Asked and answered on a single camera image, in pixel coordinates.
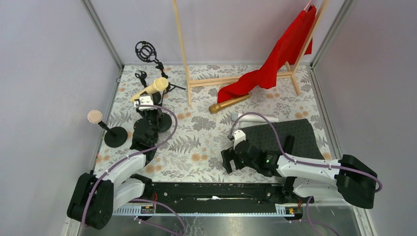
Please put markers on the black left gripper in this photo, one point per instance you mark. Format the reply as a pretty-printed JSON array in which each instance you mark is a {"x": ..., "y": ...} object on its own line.
[{"x": 153, "y": 97}]

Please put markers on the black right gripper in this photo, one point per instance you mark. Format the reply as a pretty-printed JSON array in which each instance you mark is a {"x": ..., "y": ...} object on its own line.
[{"x": 234, "y": 158}]

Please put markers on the black round-base mic stand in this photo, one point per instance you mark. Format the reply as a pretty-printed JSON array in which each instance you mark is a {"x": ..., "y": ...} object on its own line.
[{"x": 114, "y": 137}]

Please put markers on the gold microphone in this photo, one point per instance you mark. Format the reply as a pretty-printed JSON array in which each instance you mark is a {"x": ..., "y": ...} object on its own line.
[{"x": 215, "y": 108}]

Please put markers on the cream yellow microphone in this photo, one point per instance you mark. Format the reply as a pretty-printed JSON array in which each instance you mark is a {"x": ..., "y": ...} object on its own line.
[{"x": 158, "y": 85}]

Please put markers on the pink microphone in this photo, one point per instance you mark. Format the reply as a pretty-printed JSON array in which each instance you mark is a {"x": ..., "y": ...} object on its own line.
[{"x": 95, "y": 116}]

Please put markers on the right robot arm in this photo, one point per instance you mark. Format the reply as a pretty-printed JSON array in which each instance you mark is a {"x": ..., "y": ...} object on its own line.
[{"x": 348, "y": 178}]

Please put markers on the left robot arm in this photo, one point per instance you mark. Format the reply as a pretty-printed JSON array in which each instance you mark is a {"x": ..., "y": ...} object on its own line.
[{"x": 96, "y": 197}]

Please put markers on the white microphone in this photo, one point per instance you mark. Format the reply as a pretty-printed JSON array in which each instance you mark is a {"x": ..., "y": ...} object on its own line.
[{"x": 252, "y": 118}]

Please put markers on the black cylinder on mat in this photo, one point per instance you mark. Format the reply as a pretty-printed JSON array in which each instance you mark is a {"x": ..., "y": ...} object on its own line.
[{"x": 289, "y": 144}]

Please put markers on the dark perforated foam mat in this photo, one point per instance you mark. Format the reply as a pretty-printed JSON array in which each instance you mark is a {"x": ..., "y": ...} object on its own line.
[{"x": 262, "y": 136}]

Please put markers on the red cloth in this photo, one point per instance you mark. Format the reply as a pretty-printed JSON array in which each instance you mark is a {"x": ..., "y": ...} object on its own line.
[{"x": 286, "y": 49}]

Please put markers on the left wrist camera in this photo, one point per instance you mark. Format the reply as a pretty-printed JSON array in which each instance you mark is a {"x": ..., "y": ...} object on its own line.
[{"x": 144, "y": 102}]

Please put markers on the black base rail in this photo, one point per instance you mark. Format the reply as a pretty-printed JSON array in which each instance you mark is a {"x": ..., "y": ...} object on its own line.
[{"x": 229, "y": 194}]

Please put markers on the grey slotted cable duct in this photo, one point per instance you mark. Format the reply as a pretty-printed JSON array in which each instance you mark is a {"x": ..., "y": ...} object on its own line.
[{"x": 268, "y": 210}]

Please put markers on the black tripod shock-mount stand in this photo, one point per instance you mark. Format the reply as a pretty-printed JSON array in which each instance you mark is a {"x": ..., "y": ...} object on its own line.
[{"x": 146, "y": 52}]

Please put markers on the wooden rack frame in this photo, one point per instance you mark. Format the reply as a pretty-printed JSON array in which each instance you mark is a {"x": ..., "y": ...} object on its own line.
[{"x": 286, "y": 71}]

